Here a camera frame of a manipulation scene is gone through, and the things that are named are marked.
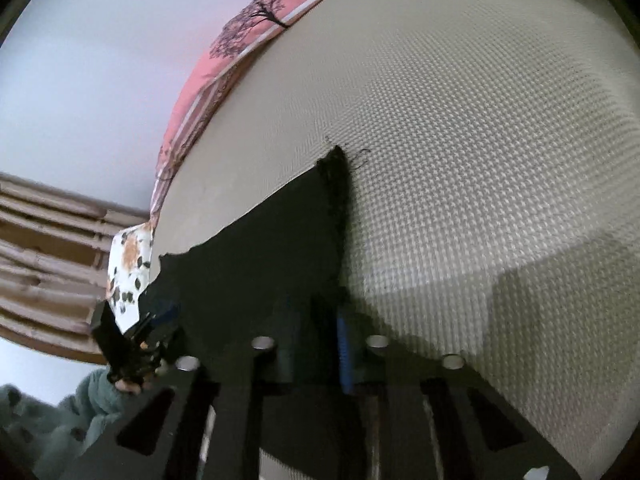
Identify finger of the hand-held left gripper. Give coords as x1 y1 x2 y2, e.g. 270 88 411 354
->
131 300 182 333
142 327 185 362

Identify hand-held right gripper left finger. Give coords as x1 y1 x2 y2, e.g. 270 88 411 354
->
60 295 342 480

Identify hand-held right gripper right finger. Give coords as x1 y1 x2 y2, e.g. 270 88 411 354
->
337 310 585 480

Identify black pants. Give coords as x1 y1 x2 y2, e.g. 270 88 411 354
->
137 145 366 480

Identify person's left forearm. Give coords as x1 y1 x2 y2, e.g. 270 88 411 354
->
0 367 126 480

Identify person's left hand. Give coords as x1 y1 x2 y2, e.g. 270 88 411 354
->
114 375 147 397

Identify white floral pillow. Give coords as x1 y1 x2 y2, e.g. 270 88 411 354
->
105 222 154 335

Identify beige curtain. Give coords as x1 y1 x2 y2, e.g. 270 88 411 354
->
0 172 151 365

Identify pink tree-print bolster pillow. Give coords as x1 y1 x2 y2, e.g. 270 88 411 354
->
150 0 328 231

